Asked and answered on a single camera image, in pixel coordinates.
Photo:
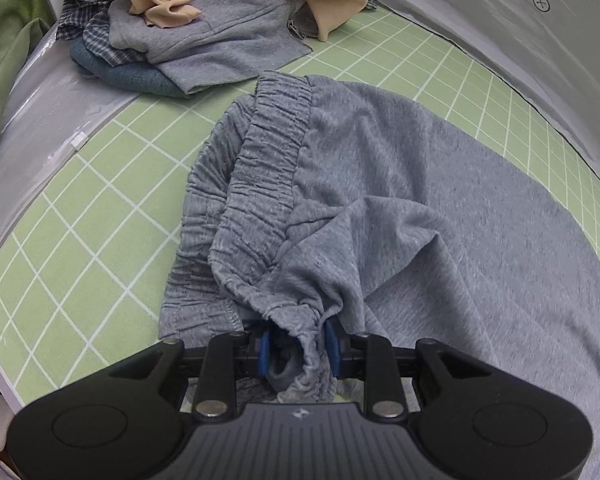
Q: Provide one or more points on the clear plastic sheet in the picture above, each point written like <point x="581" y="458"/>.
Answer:
<point x="30" y="125"/>

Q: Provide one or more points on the green grid mat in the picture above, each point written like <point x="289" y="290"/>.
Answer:
<point x="105" y="185"/>

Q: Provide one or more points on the grey zip hoodie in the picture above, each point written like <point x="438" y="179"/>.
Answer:
<point x="220" y="35"/>

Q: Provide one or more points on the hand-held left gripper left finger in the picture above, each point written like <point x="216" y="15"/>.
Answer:
<point x="263" y="356"/>

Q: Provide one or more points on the blue denim garment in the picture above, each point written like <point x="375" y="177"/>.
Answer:
<point x="125" y="77"/>

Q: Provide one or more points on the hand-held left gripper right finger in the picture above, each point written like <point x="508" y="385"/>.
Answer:
<point x="334" y="355"/>

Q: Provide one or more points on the grey sweat pants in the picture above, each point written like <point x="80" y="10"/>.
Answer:
<point x="405" y="185"/>

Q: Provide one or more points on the blue plaid shirt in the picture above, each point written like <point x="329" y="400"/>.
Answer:
<point x="87" y="5"/>

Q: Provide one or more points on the green cloth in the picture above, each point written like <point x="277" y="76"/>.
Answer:
<point x="5" y="60"/>

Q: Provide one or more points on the white tape piece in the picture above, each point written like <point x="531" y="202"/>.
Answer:
<point x="80" y="138"/>

